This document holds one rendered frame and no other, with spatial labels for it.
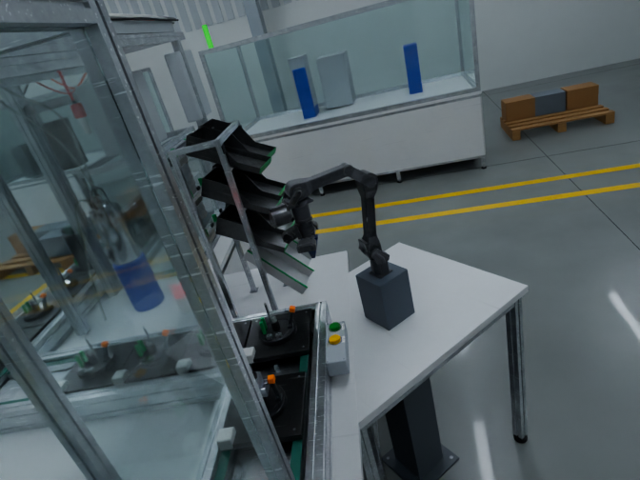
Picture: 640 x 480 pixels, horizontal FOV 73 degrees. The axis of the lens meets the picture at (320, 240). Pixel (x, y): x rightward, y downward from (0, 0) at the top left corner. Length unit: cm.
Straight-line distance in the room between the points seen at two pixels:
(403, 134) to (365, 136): 45
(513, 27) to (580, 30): 121
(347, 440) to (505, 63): 921
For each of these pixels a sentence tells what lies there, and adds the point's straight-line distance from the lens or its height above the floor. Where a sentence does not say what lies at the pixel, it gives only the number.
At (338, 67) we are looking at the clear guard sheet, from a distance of 529.
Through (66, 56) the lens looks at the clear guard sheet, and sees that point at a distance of 44.
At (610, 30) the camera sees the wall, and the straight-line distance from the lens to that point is 1053.
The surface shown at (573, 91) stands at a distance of 702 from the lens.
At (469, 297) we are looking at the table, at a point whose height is 86.
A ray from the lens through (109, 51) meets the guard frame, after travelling 47.
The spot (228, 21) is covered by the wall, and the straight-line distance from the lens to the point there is 1038.
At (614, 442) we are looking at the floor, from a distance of 250.
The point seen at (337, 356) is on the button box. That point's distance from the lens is 147.
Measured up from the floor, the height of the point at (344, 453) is 86.
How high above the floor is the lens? 191
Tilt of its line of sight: 25 degrees down
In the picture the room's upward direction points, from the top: 15 degrees counter-clockwise
